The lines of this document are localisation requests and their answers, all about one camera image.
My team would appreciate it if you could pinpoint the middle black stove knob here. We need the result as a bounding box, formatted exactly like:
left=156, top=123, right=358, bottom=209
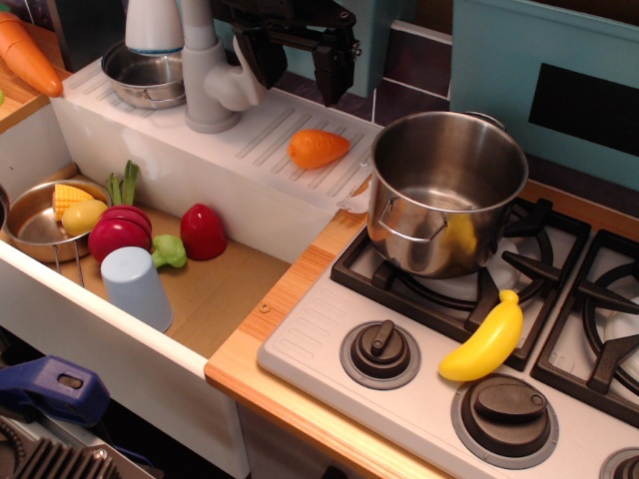
left=450, top=373, right=559, bottom=470

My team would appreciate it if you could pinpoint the right black stove knob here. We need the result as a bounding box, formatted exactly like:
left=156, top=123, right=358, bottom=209
left=599, top=447, right=639, bottom=479

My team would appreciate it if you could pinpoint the right black burner grate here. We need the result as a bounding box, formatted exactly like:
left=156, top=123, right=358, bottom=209
left=532, top=231, right=638, bottom=427

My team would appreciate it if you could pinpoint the grey toy faucet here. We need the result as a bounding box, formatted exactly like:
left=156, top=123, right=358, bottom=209
left=182, top=1, right=266, bottom=134

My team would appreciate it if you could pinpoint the black stove knob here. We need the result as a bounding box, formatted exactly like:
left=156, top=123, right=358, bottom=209
left=450, top=373, right=559, bottom=470
left=339, top=319, right=421, bottom=391
left=599, top=447, right=639, bottom=479

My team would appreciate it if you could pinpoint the blue clamp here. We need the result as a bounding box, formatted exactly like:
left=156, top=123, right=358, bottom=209
left=1, top=355, right=111, bottom=427

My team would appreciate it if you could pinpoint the small orange toy carrot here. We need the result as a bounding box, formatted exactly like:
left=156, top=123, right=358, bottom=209
left=287, top=129, right=350, bottom=170

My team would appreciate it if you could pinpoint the white bottle with blue band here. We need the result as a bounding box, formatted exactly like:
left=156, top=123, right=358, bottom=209
left=125, top=0, right=184, bottom=56

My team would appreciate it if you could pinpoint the light blue plastic cup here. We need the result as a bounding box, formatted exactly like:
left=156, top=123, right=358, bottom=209
left=101, top=246, right=174, bottom=332

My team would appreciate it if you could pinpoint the red toy radish with leaves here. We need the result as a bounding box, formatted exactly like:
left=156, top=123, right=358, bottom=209
left=88, top=160, right=152, bottom=263

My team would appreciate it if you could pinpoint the large orange toy carrot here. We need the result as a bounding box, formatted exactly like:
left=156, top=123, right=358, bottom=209
left=1, top=11, right=64, bottom=98

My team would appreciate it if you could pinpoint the left black stove knob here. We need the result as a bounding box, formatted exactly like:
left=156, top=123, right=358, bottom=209
left=339, top=319, right=421, bottom=391

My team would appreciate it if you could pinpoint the large stainless steel pot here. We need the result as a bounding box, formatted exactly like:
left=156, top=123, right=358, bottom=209
left=366, top=112, right=528, bottom=279

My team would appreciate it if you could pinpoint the yellow toy corn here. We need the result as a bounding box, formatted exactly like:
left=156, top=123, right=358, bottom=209
left=52, top=184, right=94, bottom=222

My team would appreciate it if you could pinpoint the small steel pot behind faucet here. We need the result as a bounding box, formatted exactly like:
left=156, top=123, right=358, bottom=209
left=101, top=42, right=186, bottom=110

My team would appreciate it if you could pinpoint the left black burner grate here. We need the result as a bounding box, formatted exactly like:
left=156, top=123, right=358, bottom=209
left=329, top=199, right=590, bottom=371

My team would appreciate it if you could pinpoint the yellow toy banana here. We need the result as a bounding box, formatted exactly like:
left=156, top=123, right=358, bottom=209
left=438, top=289, right=524, bottom=382

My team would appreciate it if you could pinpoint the green toy broccoli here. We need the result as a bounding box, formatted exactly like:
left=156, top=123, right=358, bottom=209
left=151, top=235, right=187, bottom=268

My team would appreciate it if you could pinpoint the yellow toy potato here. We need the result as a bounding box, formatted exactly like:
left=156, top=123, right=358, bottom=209
left=61, top=200, right=108, bottom=238

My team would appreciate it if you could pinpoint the white toy sink basin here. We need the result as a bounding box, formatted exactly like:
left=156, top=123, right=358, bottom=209
left=1, top=64, right=377, bottom=478

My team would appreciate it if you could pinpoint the black burner grate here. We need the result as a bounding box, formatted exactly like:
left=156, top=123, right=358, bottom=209
left=532, top=231, right=638, bottom=427
left=329, top=199, right=590, bottom=371

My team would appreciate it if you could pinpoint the small metal bowl in sink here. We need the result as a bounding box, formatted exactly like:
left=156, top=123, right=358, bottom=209
left=4, top=180, right=111, bottom=264

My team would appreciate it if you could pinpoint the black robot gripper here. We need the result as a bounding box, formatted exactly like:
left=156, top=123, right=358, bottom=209
left=213, top=1, right=360, bottom=107

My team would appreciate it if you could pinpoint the grey toy stove top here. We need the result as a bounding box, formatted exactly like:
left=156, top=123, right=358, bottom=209
left=258, top=228, right=638, bottom=478

